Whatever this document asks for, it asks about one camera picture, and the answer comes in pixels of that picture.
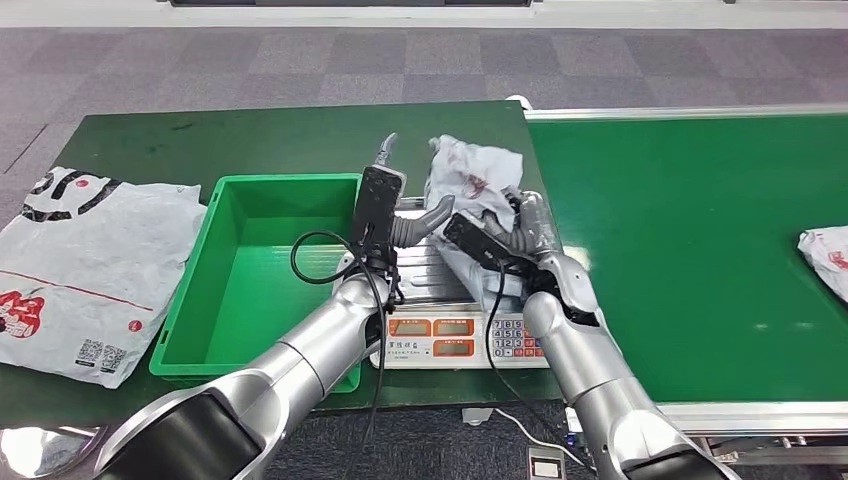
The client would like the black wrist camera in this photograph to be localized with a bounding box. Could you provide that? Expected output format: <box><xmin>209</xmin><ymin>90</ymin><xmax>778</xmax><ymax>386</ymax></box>
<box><xmin>442</xmin><ymin>211</ymin><xmax>531</xmax><ymax>273</ymax></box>
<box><xmin>351</xmin><ymin>165</ymin><xmax>407</xmax><ymax>270</ymax></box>

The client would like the steel weighing tray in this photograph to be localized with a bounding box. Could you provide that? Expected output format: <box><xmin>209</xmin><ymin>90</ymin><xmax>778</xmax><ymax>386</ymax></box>
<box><xmin>368</xmin><ymin>195</ymin><xmax>571</xmax><ymax>313</ymax></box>

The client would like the shiny chrome round base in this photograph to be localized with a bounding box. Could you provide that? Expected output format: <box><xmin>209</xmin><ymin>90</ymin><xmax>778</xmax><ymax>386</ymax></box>
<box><xmin>0</xmin><ymin>425</ymin><xmax>109</xmax><ymax>480</ymax></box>

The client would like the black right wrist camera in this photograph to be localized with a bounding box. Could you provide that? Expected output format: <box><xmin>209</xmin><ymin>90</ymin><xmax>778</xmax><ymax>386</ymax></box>
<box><xmin>442</xmin><ymin>211</ymin><xmax>531</xmax><ymax>273</ymax></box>

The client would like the black camera cable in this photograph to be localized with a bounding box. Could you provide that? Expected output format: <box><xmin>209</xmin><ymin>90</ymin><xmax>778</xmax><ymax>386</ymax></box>
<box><xmin>485</xmin><ymin>259</ymin><xmax>598</xmax><ymax>475</ymax></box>
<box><xmin>289</xmin><ymin>229</ymin><xmax>399</xmax><ymax>480</ymax></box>

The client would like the small grey parcel bag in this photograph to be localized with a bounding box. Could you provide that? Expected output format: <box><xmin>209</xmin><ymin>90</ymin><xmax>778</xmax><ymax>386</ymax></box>
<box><xmin>423</xmin><ymin>135</ymin><xmax>531</xmax><ymax>313</ymax></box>

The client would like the green conveyor belt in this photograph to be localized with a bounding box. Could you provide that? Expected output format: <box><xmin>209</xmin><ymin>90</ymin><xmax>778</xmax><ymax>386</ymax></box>
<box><xmin>523</xmin><ymin>101</ymin><xmax>848</xmax><ymax>465</ymax></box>

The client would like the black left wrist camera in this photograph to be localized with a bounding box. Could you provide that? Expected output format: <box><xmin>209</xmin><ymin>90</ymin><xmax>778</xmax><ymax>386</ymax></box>
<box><xmin>351</xmin><ymin>165</ymin><xmax>407</xmax><ymax>270</ymax></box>

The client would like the large flat grey mailer bag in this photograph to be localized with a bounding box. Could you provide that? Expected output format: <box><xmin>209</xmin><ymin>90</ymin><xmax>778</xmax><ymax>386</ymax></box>
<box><xmin>0</xmin><ymin>166</ymin><xmax>208</xmax><ymax>390</ymax></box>

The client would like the black left camera cable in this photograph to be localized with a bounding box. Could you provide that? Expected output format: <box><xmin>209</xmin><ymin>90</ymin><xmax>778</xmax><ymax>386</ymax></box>
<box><xmin>289</xmin><ymin>229</ymin><xmax>399</xmax><ymax>480</ymax></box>

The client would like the white electronic scale base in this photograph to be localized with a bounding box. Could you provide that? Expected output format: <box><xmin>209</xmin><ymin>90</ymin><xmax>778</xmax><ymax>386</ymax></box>
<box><xmin>369</xmin><ymin>307</ymin><xmax>551</xmax><ymax>370</ymax></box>

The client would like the black right camera cable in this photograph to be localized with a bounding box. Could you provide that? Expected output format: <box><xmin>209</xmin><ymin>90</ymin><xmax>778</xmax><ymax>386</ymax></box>
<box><xmin>485</xmin><ymin>259</ymin><xmax>598</xmax><ymax>475</ymax></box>

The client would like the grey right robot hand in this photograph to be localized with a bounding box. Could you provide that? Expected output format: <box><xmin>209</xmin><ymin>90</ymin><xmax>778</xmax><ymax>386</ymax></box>
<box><xmin>480</xmin><ymin>190</ymin><xmax>566</xmax><ymax>262</ymax></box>

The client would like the green plastic crate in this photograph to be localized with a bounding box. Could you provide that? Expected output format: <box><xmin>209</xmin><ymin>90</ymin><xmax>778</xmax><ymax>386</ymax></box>
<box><xmin>148</xmin><ymin>173</ymin><xmax>370</xmax><ymax>393</ymax></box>

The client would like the grey parcel bag black print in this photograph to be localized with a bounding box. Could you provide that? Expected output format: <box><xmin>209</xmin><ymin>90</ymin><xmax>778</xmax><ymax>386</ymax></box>
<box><xmin>796</xmin><ymin>226</ymin><xmax>848</xmax><ymax>305</ymax></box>

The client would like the thin white floor cable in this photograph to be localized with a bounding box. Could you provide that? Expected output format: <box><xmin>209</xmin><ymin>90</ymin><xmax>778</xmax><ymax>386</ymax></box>
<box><xmin>493</xmin><ymin>407</ymin><xmax>588</xmax><ymax>468</ymax></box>

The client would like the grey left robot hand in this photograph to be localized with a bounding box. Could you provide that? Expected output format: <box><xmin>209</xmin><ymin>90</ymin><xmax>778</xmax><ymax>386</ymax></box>
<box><xmin>374</xmin><ymin>132</ymin><xmax>457</xmax><ymax>250</ymax></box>

